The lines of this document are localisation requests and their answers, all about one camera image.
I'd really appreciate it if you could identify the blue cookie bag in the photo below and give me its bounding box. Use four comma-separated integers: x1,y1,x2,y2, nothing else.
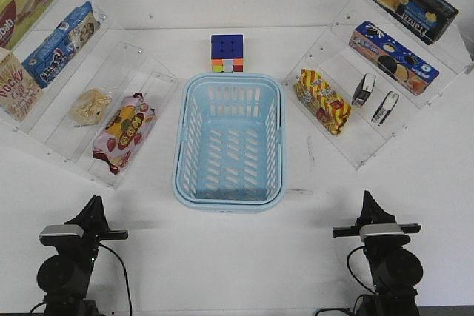
22,1,100,89

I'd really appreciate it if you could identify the multicoloured puzzle cube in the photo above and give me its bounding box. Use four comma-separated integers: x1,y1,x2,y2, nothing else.
210,34,244,73

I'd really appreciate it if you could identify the pink strawberry snack bag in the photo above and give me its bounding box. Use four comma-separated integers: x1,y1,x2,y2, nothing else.
92,92,156,175

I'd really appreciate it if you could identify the left clear acrylic shelf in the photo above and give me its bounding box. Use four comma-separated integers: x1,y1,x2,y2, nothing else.
1,0,177,188

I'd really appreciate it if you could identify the red yellow striped snack bag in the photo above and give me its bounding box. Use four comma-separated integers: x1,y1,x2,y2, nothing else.
293,69,352,135

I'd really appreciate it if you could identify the yellow-green snack box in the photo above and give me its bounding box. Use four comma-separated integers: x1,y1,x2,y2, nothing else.
1,0,54,50

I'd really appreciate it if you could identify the blue orange cookie box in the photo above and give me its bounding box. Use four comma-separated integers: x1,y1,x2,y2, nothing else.
349,21,439,95

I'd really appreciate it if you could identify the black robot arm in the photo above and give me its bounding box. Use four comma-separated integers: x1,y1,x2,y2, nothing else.
333,190,423,315
36,195,128,315

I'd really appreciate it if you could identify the right clear acrylic shelf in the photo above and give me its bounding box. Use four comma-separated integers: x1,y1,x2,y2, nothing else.
283,0,473,168

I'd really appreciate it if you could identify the black blue cracker box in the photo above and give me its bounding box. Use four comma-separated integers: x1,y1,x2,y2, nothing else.
373,0,458,45

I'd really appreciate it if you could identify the clear acrylic shelf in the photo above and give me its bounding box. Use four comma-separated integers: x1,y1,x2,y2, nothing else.
1,0,177,188
283,0,473,168

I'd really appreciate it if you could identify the Pocky snack box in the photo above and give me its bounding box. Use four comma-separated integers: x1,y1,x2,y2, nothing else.
1,47,44,121

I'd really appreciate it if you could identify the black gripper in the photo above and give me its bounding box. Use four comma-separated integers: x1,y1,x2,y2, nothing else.
332,190,421,246
64,195,128,243

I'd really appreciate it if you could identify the black white tissue pack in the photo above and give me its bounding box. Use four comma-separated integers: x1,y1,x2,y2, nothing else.
371,91,399,126
352,73,376,107

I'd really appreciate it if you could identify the clear-wrapped bread bun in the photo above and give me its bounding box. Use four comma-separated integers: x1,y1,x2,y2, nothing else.
68,89,111,126

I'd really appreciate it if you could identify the light blue plastic basket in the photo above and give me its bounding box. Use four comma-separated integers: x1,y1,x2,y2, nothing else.
172,73,287,212

